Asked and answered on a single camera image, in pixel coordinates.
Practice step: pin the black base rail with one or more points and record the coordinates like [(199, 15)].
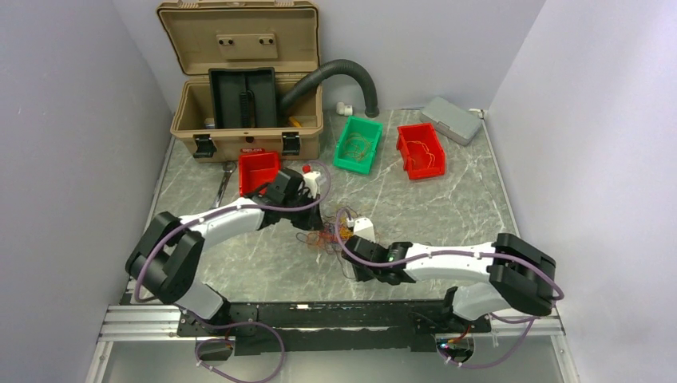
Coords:
[(267, 327)]

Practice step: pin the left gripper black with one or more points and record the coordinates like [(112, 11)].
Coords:
[(312, 220)]

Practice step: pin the white pipe fitting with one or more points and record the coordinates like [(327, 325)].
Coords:
[(343, 109)]

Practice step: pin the grey plastic case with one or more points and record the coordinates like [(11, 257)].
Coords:
[(460, 125)]

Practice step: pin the green plastic bin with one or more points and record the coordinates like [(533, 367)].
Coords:
[(357, 146)]

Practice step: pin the silver wrench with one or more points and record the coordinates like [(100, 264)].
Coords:
[(228, 169)]

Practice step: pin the tan plastic toolbox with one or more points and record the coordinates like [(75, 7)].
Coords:
[(240, 58)]

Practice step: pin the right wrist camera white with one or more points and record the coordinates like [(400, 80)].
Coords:
[(363, 228)]

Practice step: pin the red plastic bin right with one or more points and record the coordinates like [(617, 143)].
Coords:
[(421, 151)]

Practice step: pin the black toolbox tray insert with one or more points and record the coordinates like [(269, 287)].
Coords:
[(244, 98)]

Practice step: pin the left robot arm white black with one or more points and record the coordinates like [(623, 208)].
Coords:
[(166, 259)]

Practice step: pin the red plastic bin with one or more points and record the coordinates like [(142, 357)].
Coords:
[(256, 169), (421, 151)]

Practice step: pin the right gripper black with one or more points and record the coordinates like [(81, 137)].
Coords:
[(361, 274)]

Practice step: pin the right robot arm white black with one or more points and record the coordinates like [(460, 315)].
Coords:
[(507, 273)]

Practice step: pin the red plastic bin left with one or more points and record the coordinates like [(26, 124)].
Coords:
[(256, 169)]

